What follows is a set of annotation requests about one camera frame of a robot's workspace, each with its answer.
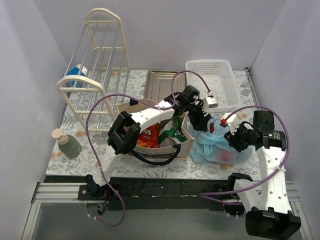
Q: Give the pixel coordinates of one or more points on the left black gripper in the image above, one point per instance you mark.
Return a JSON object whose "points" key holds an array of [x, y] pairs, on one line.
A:
{"points": [[199, 119]]}

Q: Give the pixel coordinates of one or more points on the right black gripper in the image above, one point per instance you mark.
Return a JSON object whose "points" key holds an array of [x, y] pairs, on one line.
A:
{"points": [[233, 139]]}

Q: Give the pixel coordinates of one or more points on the light blue plastic grocery bag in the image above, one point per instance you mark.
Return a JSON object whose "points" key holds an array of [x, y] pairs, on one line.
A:
{"points": [[206, 146]]}

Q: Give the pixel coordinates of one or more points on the red tomato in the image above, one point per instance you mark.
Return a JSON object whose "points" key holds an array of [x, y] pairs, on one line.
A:
{"points": [[227, 157]]}

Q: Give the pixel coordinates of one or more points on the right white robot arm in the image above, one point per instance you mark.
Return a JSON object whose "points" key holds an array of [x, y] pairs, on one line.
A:
{"points": [[268, 213]]}

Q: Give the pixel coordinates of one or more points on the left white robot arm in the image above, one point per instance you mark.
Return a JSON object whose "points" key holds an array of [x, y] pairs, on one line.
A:
{"points": [[168, 108]]}

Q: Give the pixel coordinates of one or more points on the metal baking tray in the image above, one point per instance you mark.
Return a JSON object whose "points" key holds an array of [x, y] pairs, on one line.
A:
{"points": [[158, 84]]}

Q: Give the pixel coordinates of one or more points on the green snack bag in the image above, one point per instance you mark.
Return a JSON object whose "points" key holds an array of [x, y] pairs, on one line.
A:
{"points": [[172, 131]]}

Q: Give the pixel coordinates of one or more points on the white plastic basket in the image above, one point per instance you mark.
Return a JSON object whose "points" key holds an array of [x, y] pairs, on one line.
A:
{"points": [[217, 76]]}

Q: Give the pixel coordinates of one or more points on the floral table mat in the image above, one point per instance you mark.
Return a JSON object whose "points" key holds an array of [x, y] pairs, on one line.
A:
{"points": [[85, 163]]}

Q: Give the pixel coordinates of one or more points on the orange Doritos chip bag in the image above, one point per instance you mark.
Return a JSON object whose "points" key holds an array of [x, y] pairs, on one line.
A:
{"points": [[148, 138]]}

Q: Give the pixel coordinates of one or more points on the beige canvas tote bag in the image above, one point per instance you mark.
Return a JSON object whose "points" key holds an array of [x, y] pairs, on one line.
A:
{"points": [[164, 150]]}

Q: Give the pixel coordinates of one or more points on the cream shoe rack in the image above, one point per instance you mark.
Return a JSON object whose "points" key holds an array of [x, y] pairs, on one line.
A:
{"points": [[101, 48]]}

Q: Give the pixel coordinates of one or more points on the blue white carton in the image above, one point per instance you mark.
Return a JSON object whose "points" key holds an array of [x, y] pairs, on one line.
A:
{"points": [[76, 71]]}

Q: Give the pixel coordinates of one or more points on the green soap dispenser bottle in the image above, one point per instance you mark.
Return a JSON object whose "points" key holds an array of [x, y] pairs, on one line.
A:
{"points": [[67, 144]]}

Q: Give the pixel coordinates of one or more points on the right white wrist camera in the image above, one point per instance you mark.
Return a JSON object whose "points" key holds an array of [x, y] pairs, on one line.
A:
{"points": [[233, 122]]}

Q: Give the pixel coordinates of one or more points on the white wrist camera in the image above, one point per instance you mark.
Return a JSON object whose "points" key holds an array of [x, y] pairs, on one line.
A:
{"points": [[233, 122], [209, 103]]}

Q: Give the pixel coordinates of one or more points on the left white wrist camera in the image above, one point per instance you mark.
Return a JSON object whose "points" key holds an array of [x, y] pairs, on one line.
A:
{"points": [[209, 103]]}

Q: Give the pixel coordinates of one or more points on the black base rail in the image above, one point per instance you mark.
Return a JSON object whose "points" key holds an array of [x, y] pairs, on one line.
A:
{"points": [[158, 194]]}

